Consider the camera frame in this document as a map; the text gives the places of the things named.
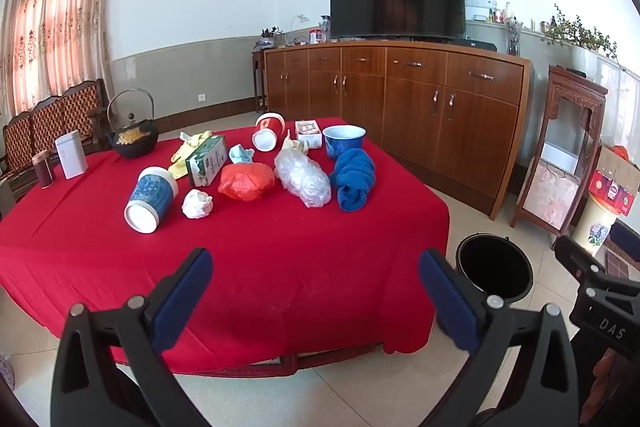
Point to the small wooden side table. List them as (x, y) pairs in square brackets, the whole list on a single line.
[(258, 77)]

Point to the blue paper bowl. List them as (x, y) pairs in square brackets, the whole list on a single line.
[(342, 142)]

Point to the black plastic bucket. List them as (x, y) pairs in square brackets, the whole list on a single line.
[(492, 262)]

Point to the white socket strip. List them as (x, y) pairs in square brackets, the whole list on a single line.
[(480, 1)]

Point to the orange plastic bag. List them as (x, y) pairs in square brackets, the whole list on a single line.
[(621, 152)]

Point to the light blue face mask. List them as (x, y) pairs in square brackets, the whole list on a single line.
[(241, 154)]

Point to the blue patterned paper cup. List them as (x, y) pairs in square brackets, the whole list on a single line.
[(150, 197)]

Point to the yellow cloth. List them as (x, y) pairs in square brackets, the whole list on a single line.
[(179, 157)]

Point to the leafy potted plant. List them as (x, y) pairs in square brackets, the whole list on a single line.
[(575, 32)]

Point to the red lid jar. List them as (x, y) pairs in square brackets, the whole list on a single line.
[(314, 37)]

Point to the white tin box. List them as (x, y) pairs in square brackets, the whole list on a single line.
[(71, 157)]

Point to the glass pitcher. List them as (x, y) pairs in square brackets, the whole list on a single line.
[(325, 29)]

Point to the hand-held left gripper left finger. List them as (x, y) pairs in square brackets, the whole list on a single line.
[(182, 292)]

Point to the grey side table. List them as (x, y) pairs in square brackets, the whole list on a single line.
[(6, 199)]

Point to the row of cosmetic bottles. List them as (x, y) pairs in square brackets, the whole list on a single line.
[(495, 14)]

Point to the dark red canister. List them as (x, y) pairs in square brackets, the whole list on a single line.
[(43, 171)]

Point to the blue towel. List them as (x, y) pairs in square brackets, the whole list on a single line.
[(355, 179)]

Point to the beige plastic bag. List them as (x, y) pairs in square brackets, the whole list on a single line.
[(295, 143)]

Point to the green white carton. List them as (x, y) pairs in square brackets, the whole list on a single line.
[(205, 162)]

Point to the wooden upholstered bench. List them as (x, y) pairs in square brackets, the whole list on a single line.
[(45, 127)]

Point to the red tablecloth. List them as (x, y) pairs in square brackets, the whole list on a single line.
[(280, 267)]

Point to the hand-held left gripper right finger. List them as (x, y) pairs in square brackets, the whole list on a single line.
[(447, 302)]

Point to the glass vase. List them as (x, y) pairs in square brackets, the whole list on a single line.
[(513, 39)]

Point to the white floral pedal bin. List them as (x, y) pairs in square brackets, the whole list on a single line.
[(595, 227)]

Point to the floral ceramic stool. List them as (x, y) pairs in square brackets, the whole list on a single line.
[(7, 374)]

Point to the pink embroidered curtain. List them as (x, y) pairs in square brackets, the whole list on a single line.
[(55, 32)]

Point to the black cast iron teapot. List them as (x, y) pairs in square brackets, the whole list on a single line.
[(132, 142)]

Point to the small dark potted plant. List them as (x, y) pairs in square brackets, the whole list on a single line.
[(267, 39)]

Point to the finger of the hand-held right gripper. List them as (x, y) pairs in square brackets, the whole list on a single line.
[(627, 243), (575, 257)]

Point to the red white paper cup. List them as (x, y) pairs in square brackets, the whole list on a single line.
[(267, 132)]

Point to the clear plastic bag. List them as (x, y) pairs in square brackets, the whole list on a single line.
[(302, 179)]

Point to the carved wooden stand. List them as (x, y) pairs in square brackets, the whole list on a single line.
[(575, 92)]

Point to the open cardboard box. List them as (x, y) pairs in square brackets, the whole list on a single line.
[(620, 182)]

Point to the white paper ball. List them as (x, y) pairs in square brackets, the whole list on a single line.
[(197, 204)]

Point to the red white small box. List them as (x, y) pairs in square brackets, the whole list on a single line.
[(309, 134)]

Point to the long wooden sideboard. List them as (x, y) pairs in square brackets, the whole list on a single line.
[(415, 107)]

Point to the person's right hand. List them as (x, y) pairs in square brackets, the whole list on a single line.
[(605, 382)]

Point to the red plastic bag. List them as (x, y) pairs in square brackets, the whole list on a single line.
[(246, 182)]

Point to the white desk lamp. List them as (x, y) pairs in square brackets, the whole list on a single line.
[(302, 19)]

